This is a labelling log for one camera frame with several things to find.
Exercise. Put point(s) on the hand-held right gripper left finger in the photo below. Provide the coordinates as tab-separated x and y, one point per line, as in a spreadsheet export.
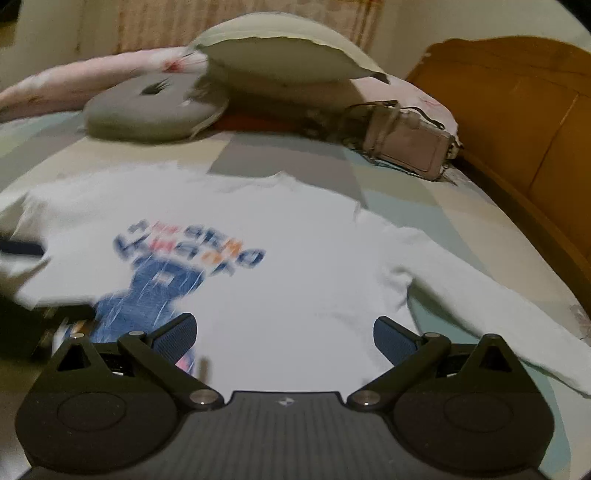
175	340

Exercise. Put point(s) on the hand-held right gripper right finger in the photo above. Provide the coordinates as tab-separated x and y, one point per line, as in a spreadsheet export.
392	342

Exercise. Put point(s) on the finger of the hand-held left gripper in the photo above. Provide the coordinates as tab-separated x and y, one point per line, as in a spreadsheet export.
21	247

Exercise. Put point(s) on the white printed sweatshirt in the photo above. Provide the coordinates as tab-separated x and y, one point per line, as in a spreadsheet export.
314	277

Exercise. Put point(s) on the pink floral quilt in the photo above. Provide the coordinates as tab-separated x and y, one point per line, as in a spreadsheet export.
69	78

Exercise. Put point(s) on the grey round cushion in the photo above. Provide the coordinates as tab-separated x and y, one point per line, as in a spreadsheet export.
152	110

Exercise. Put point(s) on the pink handbag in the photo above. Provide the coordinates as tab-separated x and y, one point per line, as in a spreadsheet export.
406	143

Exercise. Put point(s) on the red cloth item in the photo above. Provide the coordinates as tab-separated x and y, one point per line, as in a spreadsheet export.
258	124

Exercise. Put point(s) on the wooden headboard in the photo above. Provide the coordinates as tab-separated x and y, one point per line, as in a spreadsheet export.
517	115

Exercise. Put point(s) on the patterned curtain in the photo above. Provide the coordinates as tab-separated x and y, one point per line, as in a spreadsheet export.
184	23

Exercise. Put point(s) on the pastel checked pillow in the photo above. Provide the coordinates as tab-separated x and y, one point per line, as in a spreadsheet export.
286	60

